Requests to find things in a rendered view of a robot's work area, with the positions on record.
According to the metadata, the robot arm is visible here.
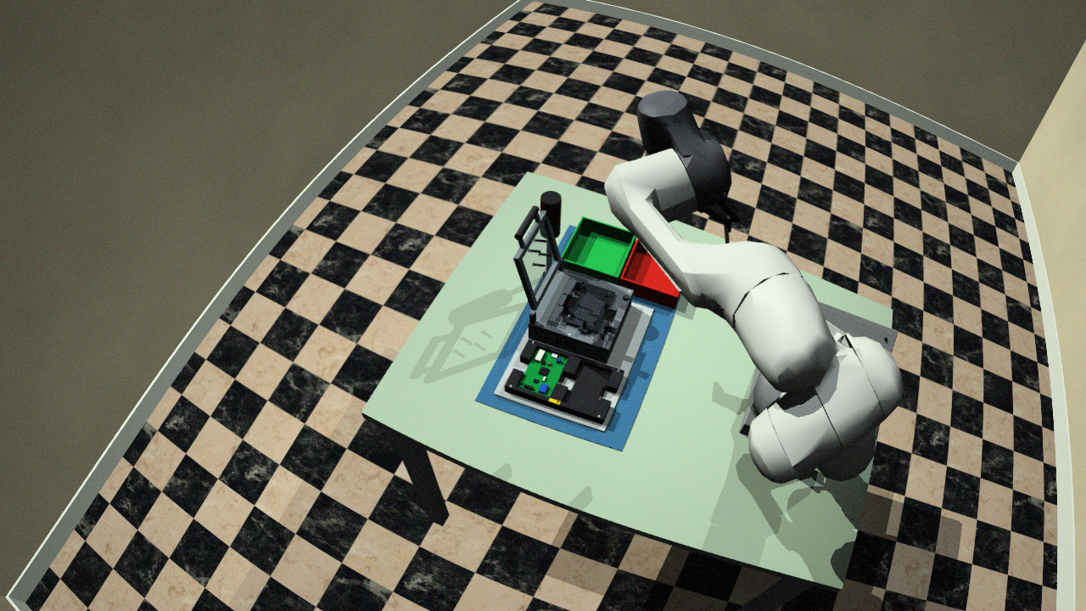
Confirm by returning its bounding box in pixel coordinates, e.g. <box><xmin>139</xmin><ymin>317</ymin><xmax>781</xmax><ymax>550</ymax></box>
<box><xmin>604</xmin><ymin>90</ymin><xmax>904</xmax><ymax>484</ymax></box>

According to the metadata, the green circuit board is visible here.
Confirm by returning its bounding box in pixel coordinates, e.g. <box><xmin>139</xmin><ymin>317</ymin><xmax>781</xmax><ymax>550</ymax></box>
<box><xmin>518</xmin><ymin>348</ymin><xmax>568</xmax><ymax>397</ymax></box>

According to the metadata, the green open-top bin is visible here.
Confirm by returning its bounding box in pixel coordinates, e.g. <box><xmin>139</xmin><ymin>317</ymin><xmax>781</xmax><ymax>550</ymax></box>
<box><xmin>561</xmin><ymin>216</ymin><xmax>636</xmax><ymax>285</ymax></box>

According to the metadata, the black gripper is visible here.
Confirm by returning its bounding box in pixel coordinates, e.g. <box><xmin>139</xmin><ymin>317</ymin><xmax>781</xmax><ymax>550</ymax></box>
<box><xmin>699</xmin><ymin>198</ymin><xmax>740</xmax><ymax>244</ymax></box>

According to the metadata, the red open-top bin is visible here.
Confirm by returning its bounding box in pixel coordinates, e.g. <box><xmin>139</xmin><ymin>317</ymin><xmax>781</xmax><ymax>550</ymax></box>
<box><xmin>619</xmin><ymin>240</ymin><xmax>680</xmax><ymax>309</ymax></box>

